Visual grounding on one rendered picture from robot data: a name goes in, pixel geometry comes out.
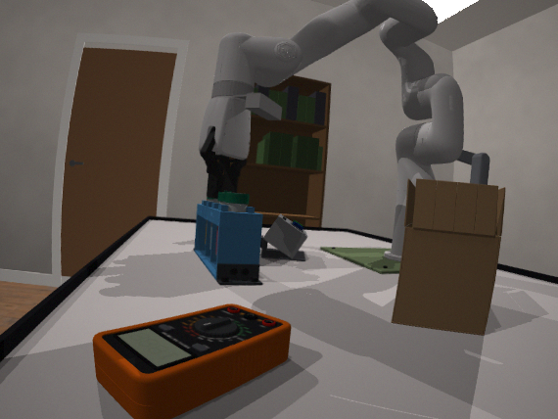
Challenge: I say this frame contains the brown cardboard box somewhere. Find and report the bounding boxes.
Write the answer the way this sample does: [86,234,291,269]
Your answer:
[392,178,505,336]

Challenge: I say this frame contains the orange digital multimeter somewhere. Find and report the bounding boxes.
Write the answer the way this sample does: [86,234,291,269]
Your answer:
[93,304,291,419]

